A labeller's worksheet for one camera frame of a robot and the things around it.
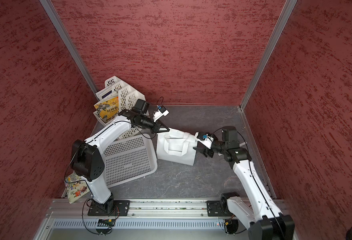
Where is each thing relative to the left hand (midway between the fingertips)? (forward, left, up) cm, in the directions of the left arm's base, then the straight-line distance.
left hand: (166, 131), depth 80 cm
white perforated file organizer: (+23, +25, +3) cm, 34 cm away
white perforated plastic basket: (-6, +22, -20) cm, 31 cm away
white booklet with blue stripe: (+27, +41, +3) cm, 49 cm away
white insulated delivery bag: (-7, -6, -4) cm, 10 cm away
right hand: (-7, -17, 0) cm, 18 cm away
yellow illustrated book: (+21, +41, -5) cm, 46 cm away
